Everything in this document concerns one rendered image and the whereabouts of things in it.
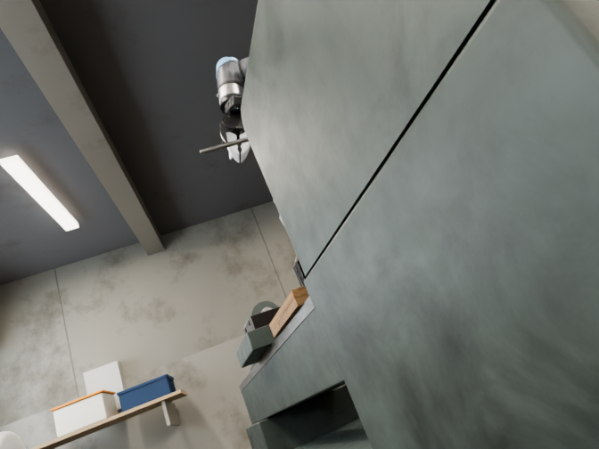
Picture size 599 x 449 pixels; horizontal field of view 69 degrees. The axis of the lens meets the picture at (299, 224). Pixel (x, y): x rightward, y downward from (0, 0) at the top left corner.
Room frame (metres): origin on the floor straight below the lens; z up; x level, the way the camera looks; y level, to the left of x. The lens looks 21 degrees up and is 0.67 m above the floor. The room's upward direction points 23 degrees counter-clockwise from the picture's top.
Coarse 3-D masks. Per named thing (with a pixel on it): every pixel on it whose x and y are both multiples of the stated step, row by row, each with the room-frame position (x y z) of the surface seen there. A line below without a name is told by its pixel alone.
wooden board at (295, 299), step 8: (304, 288) 0.98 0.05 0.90; (288, 296) 1.00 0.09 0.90; (296, 296) 0.97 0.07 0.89; (304, 296) 0.98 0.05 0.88; (288, 304) 1.02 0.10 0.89; (296, 304) 0.97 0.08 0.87; (280, 312) 1.11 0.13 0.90; (288, 312) 1.05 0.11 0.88; (296, 312) 1.03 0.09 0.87; (272, 320) 1.20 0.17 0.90; (280, 320) 1.13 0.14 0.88; (288, 320) 1.09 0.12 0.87; (272, 328) 1.23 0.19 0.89; (280, 328) 1.16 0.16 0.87
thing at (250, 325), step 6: (264, 312) 1.36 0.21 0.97; (270, 312) 1.36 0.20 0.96; (276, 312) 1.37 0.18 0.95; (252, 318) 1.34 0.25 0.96; (258, 318) 1.35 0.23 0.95; (264, 318) 1.35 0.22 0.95; (270, 318) 1.36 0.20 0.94; (246, 324) 1.43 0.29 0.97; (252, 324) 1.34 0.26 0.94; (258, 324) 1.34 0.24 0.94; (264, 324) 1.35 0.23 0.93; (246, 330) 1.47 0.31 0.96; (252, 330) 1.37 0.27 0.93
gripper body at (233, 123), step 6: (228, 96) 0.98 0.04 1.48; (222, 102) 0.99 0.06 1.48; (222, 108) 1.01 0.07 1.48; (228, 114) 0.98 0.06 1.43; (234, 114) 0.98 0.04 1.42; (240, 114) 0.99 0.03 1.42; (222, 120) 0.98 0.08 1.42; (228, 120) 0.97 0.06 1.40; (234, 120) 0.98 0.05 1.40; (240, 120) 0.98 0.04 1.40; (228, 126) 0.97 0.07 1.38; (234, 126) 0.98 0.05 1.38; (240, 126) 0.98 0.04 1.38; (234, 132) 0.99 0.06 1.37; (240, 132) 0.99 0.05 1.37
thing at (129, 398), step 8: (160, 376) 4.10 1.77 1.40; (168, 376) 4.17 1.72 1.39; (144, 384) 4.06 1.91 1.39; (152, 384) 4.08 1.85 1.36; (160, 384) 4.10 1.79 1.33; (168, 384) 4.12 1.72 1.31; (120, 392) 4.00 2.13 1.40; (128, 392) 4.03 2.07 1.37; (136, 392) 4.05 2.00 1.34; (144, 392) 4.06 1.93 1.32; (152, 392) 4.08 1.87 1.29; (160, 392) 4.10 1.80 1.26; (168, 392) 4.11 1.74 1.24; (120, 400) 4.01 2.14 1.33; (128, 400) 4.03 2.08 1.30; (136, 400) 4.04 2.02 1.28; (144, 400) 4.06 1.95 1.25; (128, 408) 4.02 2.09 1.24
